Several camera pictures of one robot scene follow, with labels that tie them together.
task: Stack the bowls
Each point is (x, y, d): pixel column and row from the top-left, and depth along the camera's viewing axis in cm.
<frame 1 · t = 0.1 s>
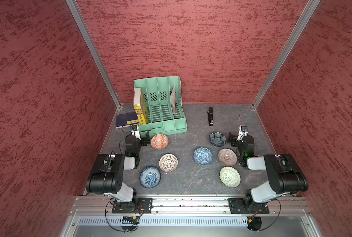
left hand: (141, 134, 94), fingers open
right hand: (235, 134, 95), fingers open
green plastic file organizer: (164, 113, 117), on the table
yellow book: (140, 114, 92), point 19 cm above the table
dark blue book: (126, 120, 112), on the table
orange patterned bowl: (159, 141, 99), on the table
white brown lattice bowl: (168, 162, 89), point 2 cm above the table
blue floral rimmed bowl: (150, 177, 85), on the table
blue swirl pattern bowl: (202, 155, 93), on the table
dark flower shaped bowl: (217, 139, 99), point 3 cm above the table
pink brown striped bowl: (227, 157, 91), point 2 cm above the table
white green lattice bowl: (230, 177, 85), on the table
thin book in organizer: (173, 99, 106), point 15 cm above the table

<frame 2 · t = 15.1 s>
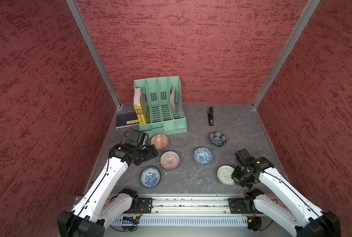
left hand: (151, 158, 76), fingers open
right hand: (233, 183, 77), fingers closed
pink brown striped bowl: (169, 160, 89), point 3 cm above the table
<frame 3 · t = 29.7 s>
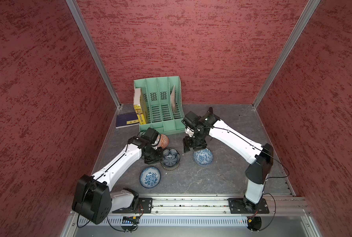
left hand: (161, 162, 79), fingers closed
right hand: (190, 152, 75), fingers open
dark flower shaped bowl: (170, 159, 85), point 7 cm above the table
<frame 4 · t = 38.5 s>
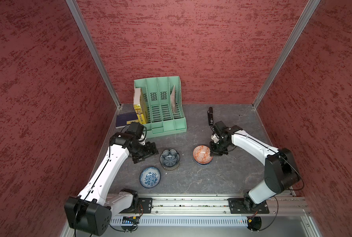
left hand: (151, 158, 74), fingers open
right hand: (211, 156, 85), fingers closed
orange patterned bowl: (201, 154, 89), point 5 cm above the table
